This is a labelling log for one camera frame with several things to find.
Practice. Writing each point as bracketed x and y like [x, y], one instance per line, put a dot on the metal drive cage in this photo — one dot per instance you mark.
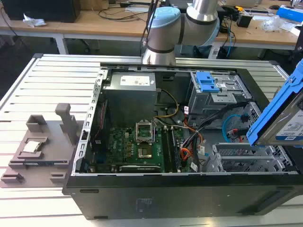
[213, 99]

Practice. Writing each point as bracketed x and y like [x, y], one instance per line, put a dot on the CPU socket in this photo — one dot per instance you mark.
[144, 153]

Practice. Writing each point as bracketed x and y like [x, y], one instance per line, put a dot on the black RAM slot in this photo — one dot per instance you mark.
[176, 151]
[166, 151]

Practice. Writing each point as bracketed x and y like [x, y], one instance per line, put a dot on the green motherboard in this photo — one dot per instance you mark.
[123, 146]

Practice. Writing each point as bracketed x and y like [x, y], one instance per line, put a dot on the small black device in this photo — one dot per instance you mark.
[243, 20]

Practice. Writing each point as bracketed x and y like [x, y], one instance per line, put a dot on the black box on desk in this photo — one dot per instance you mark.
[40, 10]

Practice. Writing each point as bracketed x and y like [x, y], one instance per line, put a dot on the black open PC case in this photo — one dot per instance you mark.
[165, 198]

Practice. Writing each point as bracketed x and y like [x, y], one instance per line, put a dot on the grey parts rack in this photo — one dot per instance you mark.
[56, 146]

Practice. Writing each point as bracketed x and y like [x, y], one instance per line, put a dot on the silver CPU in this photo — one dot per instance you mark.
[32, 146]

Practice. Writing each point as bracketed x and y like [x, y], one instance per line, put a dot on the blue cardboard box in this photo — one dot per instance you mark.
[290, 14]

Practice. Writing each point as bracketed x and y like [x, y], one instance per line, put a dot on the metal disk bay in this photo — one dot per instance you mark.
[239, 158]

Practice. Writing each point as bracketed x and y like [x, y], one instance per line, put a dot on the crumpled white paper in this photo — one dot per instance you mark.
[33, 21]

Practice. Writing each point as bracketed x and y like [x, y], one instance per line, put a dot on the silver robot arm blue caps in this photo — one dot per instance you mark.
[163, 30]

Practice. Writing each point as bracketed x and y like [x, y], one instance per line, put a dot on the clear plastic bag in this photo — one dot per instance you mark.
[273, 23]

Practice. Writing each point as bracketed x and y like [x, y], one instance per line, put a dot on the hard disk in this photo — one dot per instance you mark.
[272, 113]

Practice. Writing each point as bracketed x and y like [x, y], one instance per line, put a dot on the grey power supply unit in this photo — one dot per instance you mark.
[130, 99]

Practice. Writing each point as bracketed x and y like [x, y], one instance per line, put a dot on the empty blue disk carrier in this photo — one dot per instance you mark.
[207, 82]

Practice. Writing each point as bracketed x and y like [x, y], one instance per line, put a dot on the black graphics card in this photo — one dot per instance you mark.
[139, 168]

